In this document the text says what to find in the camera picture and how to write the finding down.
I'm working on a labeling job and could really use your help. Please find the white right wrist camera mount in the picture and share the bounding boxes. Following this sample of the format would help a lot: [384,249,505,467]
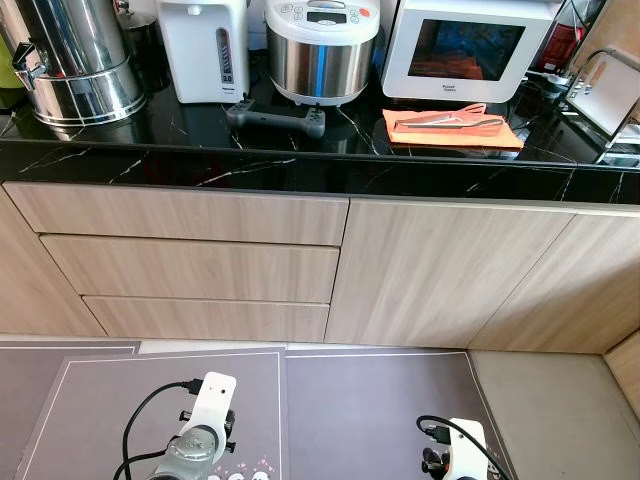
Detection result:
[447,418,489,480]

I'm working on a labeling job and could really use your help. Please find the tall steel water urn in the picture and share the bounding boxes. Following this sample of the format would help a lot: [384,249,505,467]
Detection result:
[0,0,147,127]

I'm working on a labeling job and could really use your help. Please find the wide light wood drawer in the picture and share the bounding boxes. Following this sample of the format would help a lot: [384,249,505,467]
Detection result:
[3,182,350,247]

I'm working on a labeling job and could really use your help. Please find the white electric thermo pot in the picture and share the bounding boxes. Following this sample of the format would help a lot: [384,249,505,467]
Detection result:
[157,0,251,104]

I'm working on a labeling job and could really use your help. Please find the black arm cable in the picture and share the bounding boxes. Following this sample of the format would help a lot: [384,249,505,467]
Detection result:
[417,415,511,480]
[113,380,206,480]

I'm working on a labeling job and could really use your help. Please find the steel toaster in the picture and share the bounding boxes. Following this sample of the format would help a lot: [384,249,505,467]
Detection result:
[565,48,640,136]

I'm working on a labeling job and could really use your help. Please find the grey panda floor mat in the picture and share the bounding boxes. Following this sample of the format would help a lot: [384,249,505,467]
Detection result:
[18,347,291,480]
[285,350,516,480]

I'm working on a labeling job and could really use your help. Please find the grey two-handled tool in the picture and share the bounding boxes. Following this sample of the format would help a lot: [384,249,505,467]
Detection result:
[226,98,327,138]

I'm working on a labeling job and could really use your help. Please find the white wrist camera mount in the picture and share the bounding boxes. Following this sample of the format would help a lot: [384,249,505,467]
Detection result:
[188,372,238,448]
[447,418,489,480]

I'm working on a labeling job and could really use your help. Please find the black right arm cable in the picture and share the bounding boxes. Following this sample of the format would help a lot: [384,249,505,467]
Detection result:
[417,415,511,480]

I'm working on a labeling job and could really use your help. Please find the medium light wood drawer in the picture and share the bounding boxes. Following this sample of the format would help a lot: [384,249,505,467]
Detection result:
[40,235,341,304]

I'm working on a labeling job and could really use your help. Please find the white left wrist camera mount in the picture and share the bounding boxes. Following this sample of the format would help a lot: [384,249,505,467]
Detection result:
[188,372,238,448]

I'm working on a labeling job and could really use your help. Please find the wooden cutting board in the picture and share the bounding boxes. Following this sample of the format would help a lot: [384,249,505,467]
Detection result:
[588,0,640,63]

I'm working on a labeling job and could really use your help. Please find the narrow light wood drawer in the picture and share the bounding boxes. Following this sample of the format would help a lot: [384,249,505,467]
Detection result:
[82,296,331,343]

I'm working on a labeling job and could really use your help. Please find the steel orange kitchen tongs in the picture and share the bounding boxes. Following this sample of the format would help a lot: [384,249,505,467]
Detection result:
[393,103,506,136]

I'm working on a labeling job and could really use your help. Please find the light wood cabinet door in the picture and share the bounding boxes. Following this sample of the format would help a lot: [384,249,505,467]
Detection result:
[467,212,640,353]
[325,198,579,349]

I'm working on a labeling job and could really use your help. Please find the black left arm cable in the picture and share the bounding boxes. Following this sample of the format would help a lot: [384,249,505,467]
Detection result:
[113,380,206,480]

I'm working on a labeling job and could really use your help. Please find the orange cloth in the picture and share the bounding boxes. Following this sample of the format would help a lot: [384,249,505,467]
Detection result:
[383,108,526,151]

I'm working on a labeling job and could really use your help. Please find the white steel rice cooker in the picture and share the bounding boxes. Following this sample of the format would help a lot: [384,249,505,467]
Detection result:
[265,0,382,107]

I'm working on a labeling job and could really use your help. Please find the white countertop oven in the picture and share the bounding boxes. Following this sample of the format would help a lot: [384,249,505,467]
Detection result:
[382,0,564,103]

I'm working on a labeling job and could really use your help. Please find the red kitchen appliance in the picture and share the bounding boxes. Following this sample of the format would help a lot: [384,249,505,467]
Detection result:
[548,18,586,73]

